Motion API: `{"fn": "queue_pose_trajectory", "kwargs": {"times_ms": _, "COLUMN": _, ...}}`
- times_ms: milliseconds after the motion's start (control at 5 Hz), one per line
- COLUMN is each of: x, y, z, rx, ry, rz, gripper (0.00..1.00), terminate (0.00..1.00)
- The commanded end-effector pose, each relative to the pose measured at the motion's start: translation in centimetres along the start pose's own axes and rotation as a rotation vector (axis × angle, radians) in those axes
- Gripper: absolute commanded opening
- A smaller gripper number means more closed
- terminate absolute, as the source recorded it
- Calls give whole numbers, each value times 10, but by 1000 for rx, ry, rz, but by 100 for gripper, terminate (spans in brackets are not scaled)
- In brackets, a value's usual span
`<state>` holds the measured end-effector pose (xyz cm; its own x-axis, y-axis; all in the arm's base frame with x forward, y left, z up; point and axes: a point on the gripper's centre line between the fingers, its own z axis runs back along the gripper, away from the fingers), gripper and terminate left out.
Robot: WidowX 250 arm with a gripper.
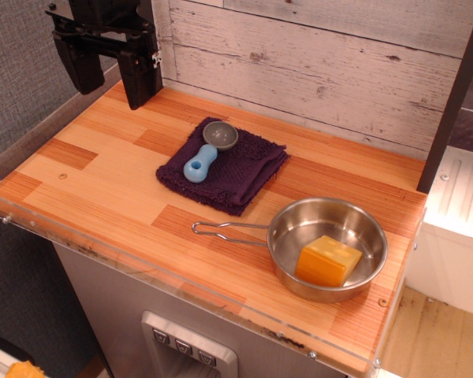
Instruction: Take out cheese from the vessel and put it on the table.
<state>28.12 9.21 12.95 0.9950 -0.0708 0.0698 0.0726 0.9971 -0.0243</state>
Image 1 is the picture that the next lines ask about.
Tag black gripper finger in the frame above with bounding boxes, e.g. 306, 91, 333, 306
53, 31, 105, 95
117, 32, 163, 110

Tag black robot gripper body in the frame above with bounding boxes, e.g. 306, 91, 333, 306
46, 0, 157, 50

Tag yellow cheese block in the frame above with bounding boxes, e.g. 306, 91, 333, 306
295, 235, 363, 287

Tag stainless steel pan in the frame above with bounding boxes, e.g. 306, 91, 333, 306
192, 197, 389, 304

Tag purple folded cloth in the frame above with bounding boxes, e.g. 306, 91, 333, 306
156, 117, 289, 217

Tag clear acrylic edge guard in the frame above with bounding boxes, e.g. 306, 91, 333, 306
0, 187, 424, 377

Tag silver toy fridge cabinet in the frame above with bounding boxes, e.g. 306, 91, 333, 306
55, 246, 342, 377

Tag grey dispenser button panel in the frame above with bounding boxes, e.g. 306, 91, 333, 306
141, 311, 239, 378

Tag orange object bottom left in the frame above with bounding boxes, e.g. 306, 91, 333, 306
5, 361, 46, 378

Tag white toy sink unit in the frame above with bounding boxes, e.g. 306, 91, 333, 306
405, 147, 473, 313

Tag blue handled grey scoop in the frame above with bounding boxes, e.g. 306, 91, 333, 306
183, 121, 239, 183

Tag dark vertical post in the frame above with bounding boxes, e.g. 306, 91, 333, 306
416, 29, 473, 194

